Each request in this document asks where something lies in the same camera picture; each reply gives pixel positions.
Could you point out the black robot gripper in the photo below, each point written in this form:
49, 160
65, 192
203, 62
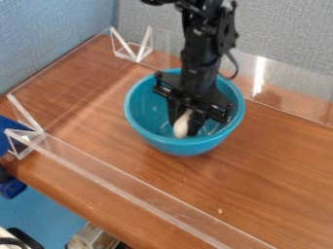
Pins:
211, 105

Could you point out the white toy mushroom brown cap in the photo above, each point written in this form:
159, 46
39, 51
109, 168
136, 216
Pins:
180, 125

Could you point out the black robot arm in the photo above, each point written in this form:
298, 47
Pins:
210, 36

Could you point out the clear acrylic back barrier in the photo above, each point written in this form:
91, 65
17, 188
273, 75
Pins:
278, 85

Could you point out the clear acrylic barrier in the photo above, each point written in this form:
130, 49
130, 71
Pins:
55, 91
278, 85
147, 198

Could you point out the clear acrylic left barrier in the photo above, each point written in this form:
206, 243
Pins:
55, 91

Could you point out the clear acrylic front barrier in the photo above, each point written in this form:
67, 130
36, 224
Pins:
147, 198

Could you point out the blue clamp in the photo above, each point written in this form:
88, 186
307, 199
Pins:
11, 186

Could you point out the black and white object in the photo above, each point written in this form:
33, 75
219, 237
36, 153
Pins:
16, 239

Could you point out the clear bracket under table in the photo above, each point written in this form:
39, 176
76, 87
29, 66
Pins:
92, 238

